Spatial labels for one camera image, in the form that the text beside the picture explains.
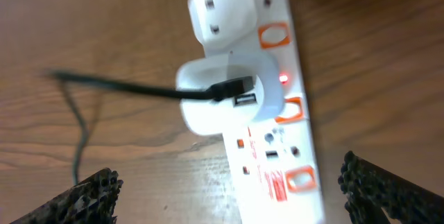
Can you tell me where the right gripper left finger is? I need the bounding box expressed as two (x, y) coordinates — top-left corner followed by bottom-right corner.
(11, 168), (123, 224)

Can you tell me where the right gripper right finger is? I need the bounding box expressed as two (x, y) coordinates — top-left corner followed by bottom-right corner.
(338, 151), (443, 224)

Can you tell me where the black charger cable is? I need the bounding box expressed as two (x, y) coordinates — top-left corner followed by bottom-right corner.
(44, 69), (255, 187)

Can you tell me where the white USB charger adapter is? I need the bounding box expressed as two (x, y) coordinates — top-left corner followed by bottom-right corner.
(176, 52), (284, 136)

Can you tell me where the white power strip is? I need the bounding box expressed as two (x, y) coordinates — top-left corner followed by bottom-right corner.
(176, 0), (326, 224)

